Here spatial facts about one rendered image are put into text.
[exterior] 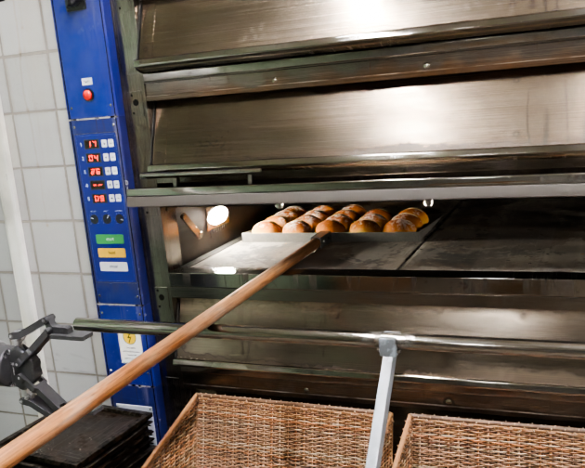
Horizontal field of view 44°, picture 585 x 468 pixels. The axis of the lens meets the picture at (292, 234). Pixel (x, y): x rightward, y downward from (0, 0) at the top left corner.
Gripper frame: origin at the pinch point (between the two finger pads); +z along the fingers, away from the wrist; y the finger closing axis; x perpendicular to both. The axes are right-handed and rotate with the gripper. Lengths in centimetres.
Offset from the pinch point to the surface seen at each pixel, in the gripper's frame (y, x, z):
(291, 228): -3, -102, -3
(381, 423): 13, -18, 47
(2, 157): -32, -63, -73
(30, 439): -1.3, 24.7, 9.5
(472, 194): -22, -50, 58
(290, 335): 1.6, -27.7, 26.4
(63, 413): -1.6, 17.3, 9.2
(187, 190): -24, -51, -7
